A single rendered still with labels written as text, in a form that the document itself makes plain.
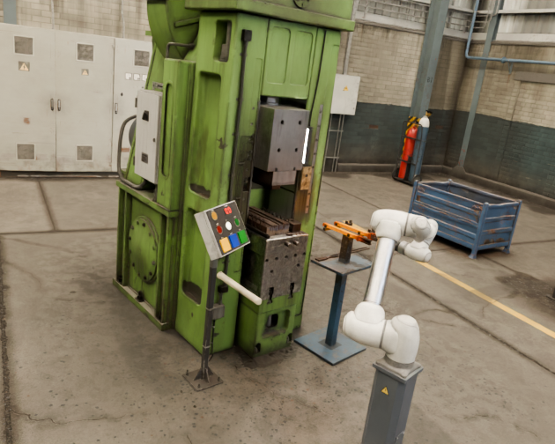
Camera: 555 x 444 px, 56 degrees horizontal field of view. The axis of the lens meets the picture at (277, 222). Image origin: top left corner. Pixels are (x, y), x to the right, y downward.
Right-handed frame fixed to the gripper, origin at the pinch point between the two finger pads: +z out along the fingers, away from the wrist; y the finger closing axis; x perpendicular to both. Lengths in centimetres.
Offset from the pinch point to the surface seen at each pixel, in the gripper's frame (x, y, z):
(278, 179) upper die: 34, -55, 47
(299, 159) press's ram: 47, -39, 45
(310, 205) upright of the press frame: 8, -6, 56
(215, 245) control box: 5, -119, 29
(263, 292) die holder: -44, -61, 42
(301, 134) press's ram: 64, -40, 45
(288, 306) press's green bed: -61, -35, 40
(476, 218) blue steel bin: -48, 327, 63
